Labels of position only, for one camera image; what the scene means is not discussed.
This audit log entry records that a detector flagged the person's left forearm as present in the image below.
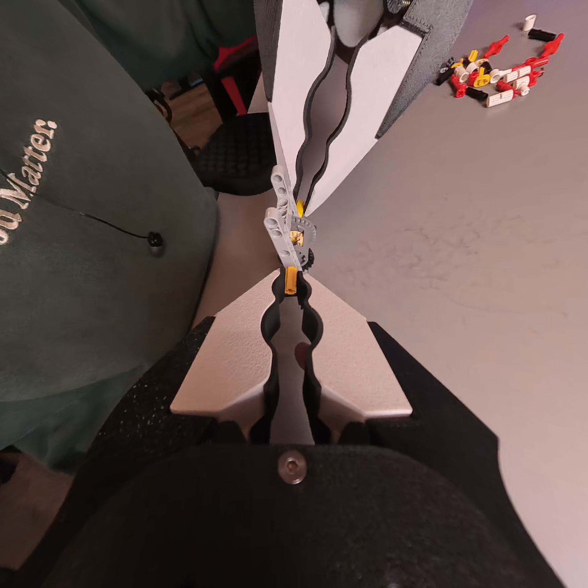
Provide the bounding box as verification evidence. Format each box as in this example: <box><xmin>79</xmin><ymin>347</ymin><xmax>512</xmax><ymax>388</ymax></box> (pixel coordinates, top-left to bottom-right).
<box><xmin>60</xmin><ymin>0</ymin><xmax>258</xmax><ymax>92</ymax></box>

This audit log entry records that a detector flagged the black hoodie drawstring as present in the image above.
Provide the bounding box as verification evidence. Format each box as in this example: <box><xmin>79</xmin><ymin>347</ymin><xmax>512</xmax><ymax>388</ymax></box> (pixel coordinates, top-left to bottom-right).
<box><xmin>0</xmin><ymin>169</ymin><xmax>166</xmax><ymax>257</ymax></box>

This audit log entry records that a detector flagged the red black chair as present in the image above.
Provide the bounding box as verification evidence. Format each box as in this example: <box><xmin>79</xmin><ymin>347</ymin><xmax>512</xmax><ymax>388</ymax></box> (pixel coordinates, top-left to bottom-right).
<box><xmin>212</xmin><ymin>36</ymin><xmax>260</xmax><ymax>116</ymax></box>

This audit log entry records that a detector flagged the pile of red white pieces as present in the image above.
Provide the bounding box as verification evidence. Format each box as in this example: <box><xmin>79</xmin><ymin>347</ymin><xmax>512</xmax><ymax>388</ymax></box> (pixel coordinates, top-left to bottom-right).
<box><xmin>434</xmin><ymin>14</ymin><xmax>566</xmax><ymax>108</ymax></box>

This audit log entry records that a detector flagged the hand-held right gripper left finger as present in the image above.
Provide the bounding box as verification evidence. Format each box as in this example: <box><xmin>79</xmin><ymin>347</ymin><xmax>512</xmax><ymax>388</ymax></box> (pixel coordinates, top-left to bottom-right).
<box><xmin>169</xmin><ymin>270</ymin><xmax>283</xmax><ymax>431</ymax></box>

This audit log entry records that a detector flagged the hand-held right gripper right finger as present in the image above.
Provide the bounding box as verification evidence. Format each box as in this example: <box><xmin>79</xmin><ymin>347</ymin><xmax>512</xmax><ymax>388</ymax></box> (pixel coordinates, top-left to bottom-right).
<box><xmin>299</xmin><ymin>271</ymin><xmax>414</xmax><ymax>431</ymax></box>

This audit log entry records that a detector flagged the grey lego frame assembly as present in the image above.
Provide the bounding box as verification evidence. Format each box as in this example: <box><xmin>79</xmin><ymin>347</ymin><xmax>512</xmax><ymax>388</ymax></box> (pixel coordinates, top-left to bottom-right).
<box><xmin>264</xmin><ymin>165</ymin><xmax>319</xmax><ymax>272</ymax></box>

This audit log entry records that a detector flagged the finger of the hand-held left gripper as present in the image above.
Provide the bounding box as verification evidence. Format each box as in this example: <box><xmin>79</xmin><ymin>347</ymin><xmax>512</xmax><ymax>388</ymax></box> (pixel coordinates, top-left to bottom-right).
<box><xmin>266</xmin><ymin>0</ymin><xmax>339</xmax><ymax>204</ymax></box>
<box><xmin>304</xmin><ymin>25</ymin><xmax>424</xmax><ymax>217</ymax></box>

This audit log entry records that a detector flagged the person's green sweatshirt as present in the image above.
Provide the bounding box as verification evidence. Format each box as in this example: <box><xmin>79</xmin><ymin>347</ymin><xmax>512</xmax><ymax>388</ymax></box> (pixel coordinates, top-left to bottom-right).
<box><xmin>0</xmin><ymin>0</ymin><xmax>221</xmax><ymax>474</ymax></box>

